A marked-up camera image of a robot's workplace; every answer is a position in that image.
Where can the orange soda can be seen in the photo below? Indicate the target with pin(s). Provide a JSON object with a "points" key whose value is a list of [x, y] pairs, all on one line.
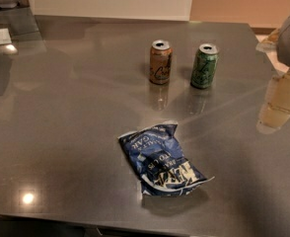
{"points": [[161, 55]]}

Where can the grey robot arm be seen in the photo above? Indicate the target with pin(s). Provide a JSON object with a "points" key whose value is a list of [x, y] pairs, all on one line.
{"points": [[279, 42]]}

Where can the green soda can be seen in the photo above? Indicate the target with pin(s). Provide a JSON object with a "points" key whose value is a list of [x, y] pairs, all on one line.
{"points": [[204, 66]]}

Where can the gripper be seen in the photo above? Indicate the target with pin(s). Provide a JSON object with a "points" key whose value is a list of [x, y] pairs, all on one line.
{"points": [[275, 110]]}

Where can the blue chip bag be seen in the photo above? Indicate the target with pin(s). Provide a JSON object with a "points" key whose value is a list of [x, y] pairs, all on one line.
{"points": [[156, 157]]}

